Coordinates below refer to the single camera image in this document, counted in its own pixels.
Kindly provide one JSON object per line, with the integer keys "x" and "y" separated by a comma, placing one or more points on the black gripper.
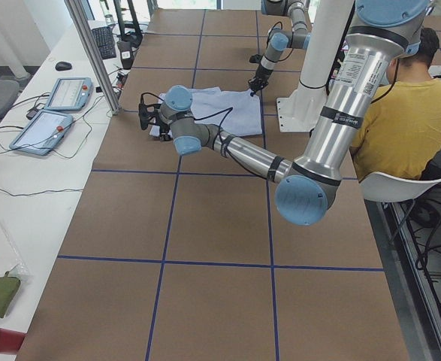
{"x": 162, "y": 130}
{"x": 258, "y": 80}

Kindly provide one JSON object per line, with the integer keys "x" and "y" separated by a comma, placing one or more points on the blue striped button shirt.
{"x": 236, "y": 112}

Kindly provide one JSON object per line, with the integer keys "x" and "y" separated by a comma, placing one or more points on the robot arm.
{"x": 347, "y": 52}
{"x": 278, "y": 39}

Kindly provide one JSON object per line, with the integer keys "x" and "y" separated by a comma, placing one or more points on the upper blue teach pendant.
{"x": 69, "y": 94}

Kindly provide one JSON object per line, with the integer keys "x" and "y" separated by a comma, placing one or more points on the blue teach pendant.
{"x": 43, "y": 132}
{"x": 69, "y": 94}

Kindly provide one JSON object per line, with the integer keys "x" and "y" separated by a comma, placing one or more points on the black keyboard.
{"x": 104, "y": 41}

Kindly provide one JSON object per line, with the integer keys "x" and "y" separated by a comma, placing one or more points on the lower blue teach pendant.
{"x": 43, "y": 132}

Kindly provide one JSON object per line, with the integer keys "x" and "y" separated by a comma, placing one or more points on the black computer mouse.
{"x": 63, "y": 66}

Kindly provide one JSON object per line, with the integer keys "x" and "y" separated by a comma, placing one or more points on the white plastic chair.
{"x": 385, "y": 188}

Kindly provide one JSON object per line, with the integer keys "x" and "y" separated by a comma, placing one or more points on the person in yellow shirt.
{"x": 401, "y": 131}

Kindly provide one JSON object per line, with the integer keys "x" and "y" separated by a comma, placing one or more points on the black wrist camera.
{"x": 148, "y": 115}
{"x": 255, "y": 58}

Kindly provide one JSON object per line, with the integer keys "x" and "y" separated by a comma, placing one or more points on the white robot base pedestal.
{"x": 300, "y": 111}

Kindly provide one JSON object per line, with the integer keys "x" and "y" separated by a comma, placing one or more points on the aluminium frame post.
{"x": 81, "y": 23}

